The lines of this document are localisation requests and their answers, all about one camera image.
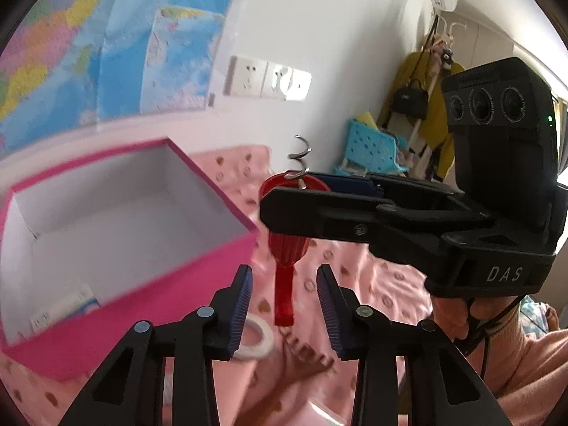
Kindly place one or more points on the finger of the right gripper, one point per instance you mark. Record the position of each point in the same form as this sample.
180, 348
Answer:
337, 216
381, 184

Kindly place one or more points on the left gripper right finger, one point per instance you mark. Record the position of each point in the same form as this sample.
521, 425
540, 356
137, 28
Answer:
444, 388

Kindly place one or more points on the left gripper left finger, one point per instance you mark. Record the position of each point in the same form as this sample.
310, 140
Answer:
128, 387

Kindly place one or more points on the red corkscrew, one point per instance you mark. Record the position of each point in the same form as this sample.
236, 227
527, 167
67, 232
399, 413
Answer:
288, 250

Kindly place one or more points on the small white medicine box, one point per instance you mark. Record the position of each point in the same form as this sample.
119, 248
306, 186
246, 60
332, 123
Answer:
77, 303

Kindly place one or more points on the white tape roll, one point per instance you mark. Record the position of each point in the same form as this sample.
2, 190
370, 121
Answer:
257, 340

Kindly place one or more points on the pink aloe cream tube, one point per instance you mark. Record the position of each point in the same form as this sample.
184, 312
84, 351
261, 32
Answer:
326, 416

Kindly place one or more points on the person's right hand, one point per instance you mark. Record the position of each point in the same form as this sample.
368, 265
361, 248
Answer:
469, 322

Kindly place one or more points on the blue perforated plastic basket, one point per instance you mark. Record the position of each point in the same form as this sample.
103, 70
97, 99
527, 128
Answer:
369, 150

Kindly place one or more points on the black hanging bag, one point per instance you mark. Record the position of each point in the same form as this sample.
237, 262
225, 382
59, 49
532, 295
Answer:
411, 100

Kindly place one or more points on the pink cardboard box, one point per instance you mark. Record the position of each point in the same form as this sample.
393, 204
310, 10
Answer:
142, 225

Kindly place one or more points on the white wall socket panel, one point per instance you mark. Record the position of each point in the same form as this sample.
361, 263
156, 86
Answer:
254, 78

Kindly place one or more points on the colourful wall map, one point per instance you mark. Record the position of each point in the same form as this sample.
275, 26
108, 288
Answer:
75, 63

